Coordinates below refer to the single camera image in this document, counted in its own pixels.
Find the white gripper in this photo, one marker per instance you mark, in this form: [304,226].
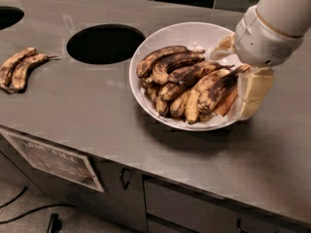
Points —
[262,40]

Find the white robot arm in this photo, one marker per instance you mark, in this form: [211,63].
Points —
[290,17]

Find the blackened banana right of pile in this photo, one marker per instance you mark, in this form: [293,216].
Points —
[211,97]

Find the blackened banana of pile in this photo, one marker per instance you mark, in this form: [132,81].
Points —
[211,97]
[182,78]

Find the white ceramic bowl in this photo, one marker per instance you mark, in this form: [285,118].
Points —
[195,36]

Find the blackened banana middle of pile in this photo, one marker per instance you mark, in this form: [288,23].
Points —
[182,78]

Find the yellow banana centre right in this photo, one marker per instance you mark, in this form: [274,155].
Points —
[191,111]

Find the yellow banana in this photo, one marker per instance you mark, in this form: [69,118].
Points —
[177,107]
[191,111]

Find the yellow banana lower middle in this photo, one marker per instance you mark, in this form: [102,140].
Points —
[177,107]

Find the spotted banana top of pile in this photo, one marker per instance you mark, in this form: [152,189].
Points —
[145,66]

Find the small banana lower left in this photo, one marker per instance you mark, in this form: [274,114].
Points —
[153,93]

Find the spotted banana on counter right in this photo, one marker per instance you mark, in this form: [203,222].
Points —
[20,74]

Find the spotted banana on counter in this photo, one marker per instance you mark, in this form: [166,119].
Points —
[20,74]
[7,68]

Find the spotted banana on counter left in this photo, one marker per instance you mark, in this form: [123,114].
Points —
[7,68]

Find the grey cabinet drawer front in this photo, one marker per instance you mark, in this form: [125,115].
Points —
[176,207]

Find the black caster on floor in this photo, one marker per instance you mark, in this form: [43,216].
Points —
[55,224]

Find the black cabinet handle left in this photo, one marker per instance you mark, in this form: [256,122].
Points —
[125,177]

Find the black cabinet handle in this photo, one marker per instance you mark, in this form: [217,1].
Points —
[239,226]
[125,177]

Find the black cabinet handle right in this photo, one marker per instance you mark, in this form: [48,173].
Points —
[239,226]

